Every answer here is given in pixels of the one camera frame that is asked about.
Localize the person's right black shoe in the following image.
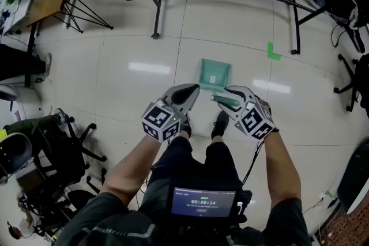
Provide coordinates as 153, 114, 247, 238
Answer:
210, 110, 231, 139

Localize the person's black shoe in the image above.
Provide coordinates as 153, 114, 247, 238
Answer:
210, 110, 231, 139
179, 112, 193, 138

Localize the person's left forearm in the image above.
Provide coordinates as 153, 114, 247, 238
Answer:
99, 133, 163, 203

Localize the person's left black shoe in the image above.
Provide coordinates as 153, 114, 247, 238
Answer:
179, 112, 193, 138

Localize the olive green jacket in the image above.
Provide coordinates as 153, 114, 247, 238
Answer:
2, 112, 70, 138

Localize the green plastic dustpan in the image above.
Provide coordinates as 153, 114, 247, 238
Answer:
198, 58, 241, 107

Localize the chest-mounted screen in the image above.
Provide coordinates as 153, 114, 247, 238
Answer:
170, 185, 239, 219

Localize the black backpack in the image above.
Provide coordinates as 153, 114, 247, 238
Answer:
325, 0, 369, 53

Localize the brick pattern mat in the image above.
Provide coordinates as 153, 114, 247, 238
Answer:
313, 200, 369, 246

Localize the person's dark grey shirt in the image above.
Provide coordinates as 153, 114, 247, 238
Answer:
54, 190, 314, 246

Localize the green tape floor mark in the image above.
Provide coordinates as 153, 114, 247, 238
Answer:
266, 41, 283, 62

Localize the brown cardboard box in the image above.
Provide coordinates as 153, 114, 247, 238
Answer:
16, 169, 44, 192

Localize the black office chair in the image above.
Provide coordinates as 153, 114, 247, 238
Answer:
27, 108, 108, 204
333, 52, 369, 119

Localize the black flat case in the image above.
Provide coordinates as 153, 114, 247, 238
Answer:
336, 141, 369, 214

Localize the white wall plug adapter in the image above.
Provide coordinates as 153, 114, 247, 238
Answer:
317, 190, 338, 209

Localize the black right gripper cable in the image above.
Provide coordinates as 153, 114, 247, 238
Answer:
241, 138, 265, 187

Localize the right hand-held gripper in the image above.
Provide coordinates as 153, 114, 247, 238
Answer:
217, 85, 276, 141

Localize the person's right hand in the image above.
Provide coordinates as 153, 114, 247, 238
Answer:
257, 97, 280, 133

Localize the person's right forearm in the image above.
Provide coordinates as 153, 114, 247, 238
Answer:
261, 128, 303, 209

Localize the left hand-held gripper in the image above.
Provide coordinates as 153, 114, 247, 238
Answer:
140, 83, 201, 143

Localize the grey chair seat shell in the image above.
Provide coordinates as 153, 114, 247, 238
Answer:
0, 132, 33, 186

